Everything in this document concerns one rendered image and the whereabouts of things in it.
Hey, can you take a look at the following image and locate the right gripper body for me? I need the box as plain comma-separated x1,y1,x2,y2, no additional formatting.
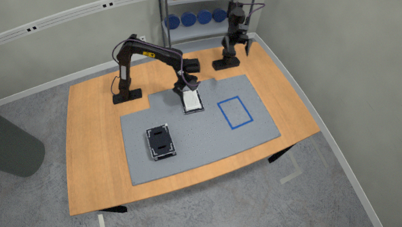
172,73,198,93

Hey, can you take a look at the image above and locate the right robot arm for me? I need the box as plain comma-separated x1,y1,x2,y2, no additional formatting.
113,34,201,104

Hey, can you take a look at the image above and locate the white well plate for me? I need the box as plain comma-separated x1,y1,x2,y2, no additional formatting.
183,90,201,111

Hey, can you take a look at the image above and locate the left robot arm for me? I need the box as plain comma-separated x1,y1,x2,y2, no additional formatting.
212,1,248,69

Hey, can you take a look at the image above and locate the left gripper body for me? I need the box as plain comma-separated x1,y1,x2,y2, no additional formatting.
226,26,249,46

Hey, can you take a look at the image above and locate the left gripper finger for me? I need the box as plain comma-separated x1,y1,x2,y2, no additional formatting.
244,39,252,56
221,35,228,53

